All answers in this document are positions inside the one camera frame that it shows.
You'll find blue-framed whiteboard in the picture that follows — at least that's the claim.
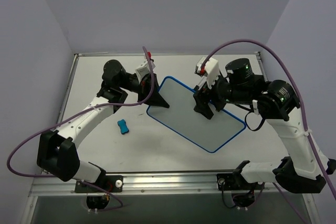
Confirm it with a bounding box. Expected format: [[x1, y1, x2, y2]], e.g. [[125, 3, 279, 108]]
[[146, 76, 246, 153]]

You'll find blue whiteboard eraser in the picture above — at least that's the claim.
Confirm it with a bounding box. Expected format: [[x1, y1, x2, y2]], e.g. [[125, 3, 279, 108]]
[[117, 119, 129, 135]]

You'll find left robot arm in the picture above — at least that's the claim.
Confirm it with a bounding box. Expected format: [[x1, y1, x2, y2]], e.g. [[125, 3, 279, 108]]
[[37, 59, 169, 192]]

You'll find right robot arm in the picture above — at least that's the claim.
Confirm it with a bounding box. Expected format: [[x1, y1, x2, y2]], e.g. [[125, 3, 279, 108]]
[[193, 58, 335, 194]]

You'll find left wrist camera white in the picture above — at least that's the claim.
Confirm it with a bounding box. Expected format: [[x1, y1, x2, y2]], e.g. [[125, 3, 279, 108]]
[[135, 51, 155, 82]]

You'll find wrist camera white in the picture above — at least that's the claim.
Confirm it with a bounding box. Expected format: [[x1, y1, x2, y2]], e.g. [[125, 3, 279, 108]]
[[195, 56, 220, 89], [135, 51, 155, 82]]

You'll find wire whiteboard stand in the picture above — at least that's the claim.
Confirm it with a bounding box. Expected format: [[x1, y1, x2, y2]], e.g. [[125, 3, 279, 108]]
[[194, 77, 206, 91]]

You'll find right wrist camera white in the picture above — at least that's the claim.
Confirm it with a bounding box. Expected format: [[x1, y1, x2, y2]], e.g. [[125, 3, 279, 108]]
[[195, 56, 220, 89]]

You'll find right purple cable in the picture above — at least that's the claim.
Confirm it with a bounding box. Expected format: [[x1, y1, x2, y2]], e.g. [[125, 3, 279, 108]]
[[201, 39, 336, 224]]

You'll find purple cable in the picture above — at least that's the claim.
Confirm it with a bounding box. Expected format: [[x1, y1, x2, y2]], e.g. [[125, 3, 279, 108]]
[[201, 39, 336, 224], [6, 46, 155, 212]]

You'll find aluminium front rail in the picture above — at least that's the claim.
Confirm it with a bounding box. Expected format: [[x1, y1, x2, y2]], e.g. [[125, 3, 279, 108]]
[[27, 170, 314, 197]]

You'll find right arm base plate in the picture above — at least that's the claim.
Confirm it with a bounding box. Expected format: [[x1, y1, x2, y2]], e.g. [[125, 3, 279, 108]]
[[216, 173, 239, 191]]

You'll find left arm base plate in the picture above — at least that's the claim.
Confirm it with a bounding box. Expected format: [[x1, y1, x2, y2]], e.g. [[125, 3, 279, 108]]
[[75, 175, 123, 193]]

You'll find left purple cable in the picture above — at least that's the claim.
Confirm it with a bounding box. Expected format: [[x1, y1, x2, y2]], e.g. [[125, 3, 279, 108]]
[[6, 46, 155, 212]]

